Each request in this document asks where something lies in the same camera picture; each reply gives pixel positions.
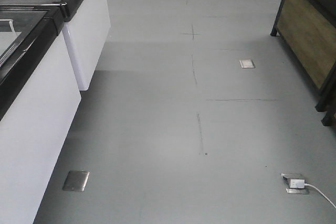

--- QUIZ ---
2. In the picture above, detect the steel floor socket cover far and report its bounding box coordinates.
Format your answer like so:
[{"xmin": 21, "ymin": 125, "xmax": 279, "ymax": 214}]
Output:
[{"xmin": 239, "ymin": 59, "xmax": 255, "ymax": 69}]

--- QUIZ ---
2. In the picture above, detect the steel floor socket cover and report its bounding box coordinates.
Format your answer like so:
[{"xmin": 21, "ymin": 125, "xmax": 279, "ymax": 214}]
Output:
[
  {"xmin": 62, "ymin": 170, "xmax": 90, "ymax": 192},
  {"xmin": 239, "ymin": 59, "xmax": 255, "ymax": 69}
]

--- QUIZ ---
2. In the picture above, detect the far white chest freezer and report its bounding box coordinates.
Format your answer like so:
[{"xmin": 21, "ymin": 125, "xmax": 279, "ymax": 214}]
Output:
[{"xmin": 1, "ymin": 0, "xmax": 111, "ymax": 91}]

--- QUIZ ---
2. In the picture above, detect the white chest freezer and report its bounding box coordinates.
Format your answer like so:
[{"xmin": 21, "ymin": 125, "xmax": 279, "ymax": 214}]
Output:
[
  {"xmin": 1, "ymin": 6, "xmax": 81, "ymax": 223},
  {"xmin": 1, "ymin": 0, "xmax": 111, "ymax": 91}
]

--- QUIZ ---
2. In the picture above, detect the steel floor socket cover left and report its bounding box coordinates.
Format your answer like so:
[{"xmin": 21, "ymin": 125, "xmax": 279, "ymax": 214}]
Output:
[{"xmin": 62, "ymin": 170, "xmax": 90, "ymax": 192}]

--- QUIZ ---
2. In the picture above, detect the near white chest freezer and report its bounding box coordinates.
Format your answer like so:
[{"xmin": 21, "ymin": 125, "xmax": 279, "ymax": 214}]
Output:
[{"xmin": 1, "ymin": 6, "xmax": 81, "ymax": 223}]

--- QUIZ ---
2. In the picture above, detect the white power plug adapter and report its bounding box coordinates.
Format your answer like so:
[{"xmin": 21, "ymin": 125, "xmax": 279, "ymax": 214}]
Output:
[{"xmin": 287, "ymin": 178, "xmax": 305, "ymax": 189}]

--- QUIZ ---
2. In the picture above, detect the open floor socket box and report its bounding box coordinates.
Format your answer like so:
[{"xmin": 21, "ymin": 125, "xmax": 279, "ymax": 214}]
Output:
[{"xmin": 281, "ymin": 173, "xmax": 309, "ymax": 195}]

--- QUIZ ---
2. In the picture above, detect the wooden display stand black frame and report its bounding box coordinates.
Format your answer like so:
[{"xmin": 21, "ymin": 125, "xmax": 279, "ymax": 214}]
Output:
[{"xmin": 271, "ymin": 0, "xmax": 335, "ymax": 112}]

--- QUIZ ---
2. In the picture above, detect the white power cable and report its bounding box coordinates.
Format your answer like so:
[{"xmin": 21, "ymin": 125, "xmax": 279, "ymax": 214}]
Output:
[{"xmin": 303, "ymin": 183, "xmax": 336, "ymax": 209}]

